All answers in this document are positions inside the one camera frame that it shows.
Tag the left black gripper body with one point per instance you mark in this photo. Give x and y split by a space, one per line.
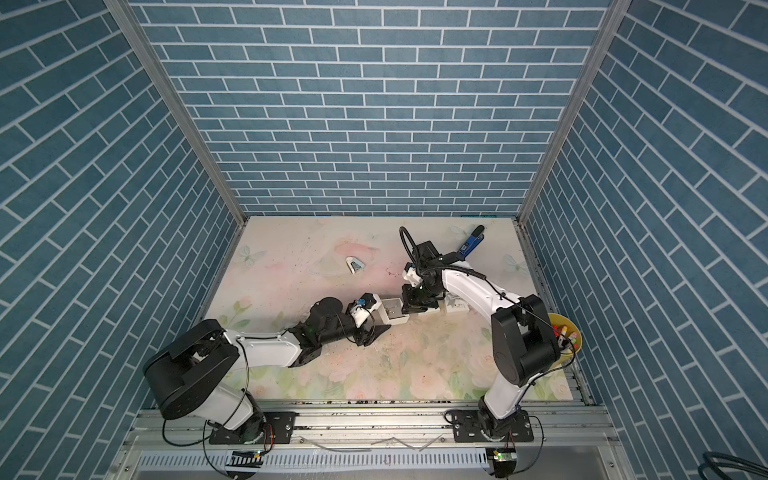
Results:
360 337

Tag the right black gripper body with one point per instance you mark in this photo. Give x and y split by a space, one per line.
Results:
419 298

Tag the white bow gift box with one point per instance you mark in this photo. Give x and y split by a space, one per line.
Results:
455 304

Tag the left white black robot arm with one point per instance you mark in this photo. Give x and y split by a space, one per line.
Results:
187 377

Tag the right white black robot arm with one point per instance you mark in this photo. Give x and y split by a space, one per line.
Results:
524 346

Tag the blue black stapler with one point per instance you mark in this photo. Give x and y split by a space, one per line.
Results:
473 240

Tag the yellow pen cup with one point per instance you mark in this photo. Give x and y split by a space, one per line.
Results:
568 336

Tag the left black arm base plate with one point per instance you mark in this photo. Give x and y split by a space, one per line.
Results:
266 429

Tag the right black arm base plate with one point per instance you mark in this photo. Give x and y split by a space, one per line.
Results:
492 427

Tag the aluminium front rail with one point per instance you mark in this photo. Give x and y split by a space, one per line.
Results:
336 436

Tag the black cable bundle corner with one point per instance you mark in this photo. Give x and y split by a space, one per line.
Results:
723 466

